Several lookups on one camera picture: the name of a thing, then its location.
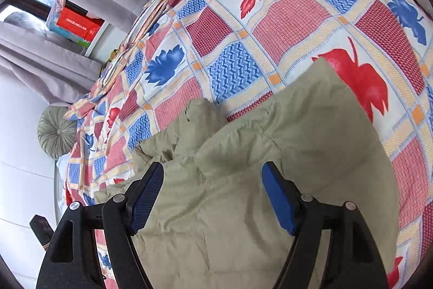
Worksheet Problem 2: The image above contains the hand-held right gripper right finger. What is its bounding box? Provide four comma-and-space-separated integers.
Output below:
261, 161, 388, 289

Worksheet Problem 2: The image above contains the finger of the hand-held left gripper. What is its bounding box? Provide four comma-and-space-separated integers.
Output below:
30, 215, 55, 252

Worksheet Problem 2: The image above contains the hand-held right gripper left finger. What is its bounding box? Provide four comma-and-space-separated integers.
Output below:
35, 161, 165, 289

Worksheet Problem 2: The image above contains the khaki padded jacket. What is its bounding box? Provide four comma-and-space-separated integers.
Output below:
94, 57, 400, 289

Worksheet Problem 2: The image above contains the light blue blanket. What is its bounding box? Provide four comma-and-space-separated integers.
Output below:
55, 154, 72, 212

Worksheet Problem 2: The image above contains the round pleated grey-green cushion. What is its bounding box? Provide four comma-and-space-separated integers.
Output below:
37, 105, 78, 160

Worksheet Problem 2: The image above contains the red box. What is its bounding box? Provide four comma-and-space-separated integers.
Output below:
56, 6, 104, 42

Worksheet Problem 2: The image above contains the leaf-patterned checked quilt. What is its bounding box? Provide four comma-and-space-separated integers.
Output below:
64, 0, 433, 289

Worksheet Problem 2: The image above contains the teal printed box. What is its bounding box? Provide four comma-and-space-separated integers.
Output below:
45, 0, 92, 49

